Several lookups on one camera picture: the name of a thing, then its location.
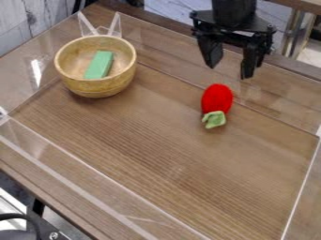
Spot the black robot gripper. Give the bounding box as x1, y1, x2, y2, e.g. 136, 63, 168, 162
190, 0, 275, 80

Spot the red plush fruit green stem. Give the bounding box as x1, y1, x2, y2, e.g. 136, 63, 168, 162
200, 83, 232, 129

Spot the metal table leg background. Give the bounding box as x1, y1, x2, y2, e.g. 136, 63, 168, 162
281, 9, 315, 59

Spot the green rectangular block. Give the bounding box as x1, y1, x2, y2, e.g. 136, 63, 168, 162
84, 51, 113, 79

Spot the light wooden bowl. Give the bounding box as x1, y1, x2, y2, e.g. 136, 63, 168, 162
53, 35, 136, 98

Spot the clear acrylic tray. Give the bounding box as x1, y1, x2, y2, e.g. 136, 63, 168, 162
0, 16, 321, 240

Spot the black metal table bracket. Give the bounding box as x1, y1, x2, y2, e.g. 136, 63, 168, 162
26, 199, 71, 240

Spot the black cable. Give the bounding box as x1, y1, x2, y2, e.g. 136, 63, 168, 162
0, 213, 41, 240

